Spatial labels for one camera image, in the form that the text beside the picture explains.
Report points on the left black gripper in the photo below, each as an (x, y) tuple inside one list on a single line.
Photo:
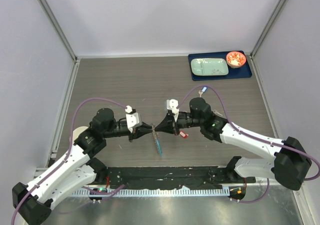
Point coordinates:
[(139, 131)]

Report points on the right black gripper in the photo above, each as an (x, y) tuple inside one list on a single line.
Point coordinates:
[(167, 126)]

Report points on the metal keyring holder blue handle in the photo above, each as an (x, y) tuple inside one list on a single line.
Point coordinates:
[(156, 140)]

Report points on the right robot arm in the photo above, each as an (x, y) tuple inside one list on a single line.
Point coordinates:
[(280, 160)]

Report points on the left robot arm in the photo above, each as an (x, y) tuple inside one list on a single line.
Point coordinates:
[(78, 167)]

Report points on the red tagged keys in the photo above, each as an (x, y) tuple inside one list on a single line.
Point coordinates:
[(183, 134)]

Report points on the blue tagged key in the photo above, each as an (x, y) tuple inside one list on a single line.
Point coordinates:
[(202, 91)]

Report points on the light green rectangular plate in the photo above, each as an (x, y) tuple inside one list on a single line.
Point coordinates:
[(209, 67)]

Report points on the red patterned bowl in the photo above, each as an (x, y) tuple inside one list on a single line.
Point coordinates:
[(236, 59)]

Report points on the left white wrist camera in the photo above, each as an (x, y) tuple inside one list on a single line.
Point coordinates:
[(133, 118)]

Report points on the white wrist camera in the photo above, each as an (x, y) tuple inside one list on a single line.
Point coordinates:
[(172, 105), (133, 118)]

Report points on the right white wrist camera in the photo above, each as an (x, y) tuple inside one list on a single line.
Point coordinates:
[(172, 105)]

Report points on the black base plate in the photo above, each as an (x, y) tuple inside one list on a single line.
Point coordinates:
[(170, 178)]

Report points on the white slotted cable duct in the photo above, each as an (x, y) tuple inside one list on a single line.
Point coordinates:
[(183, 192)]

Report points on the aluminium frame rail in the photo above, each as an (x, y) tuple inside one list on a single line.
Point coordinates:
[(62, 114)]

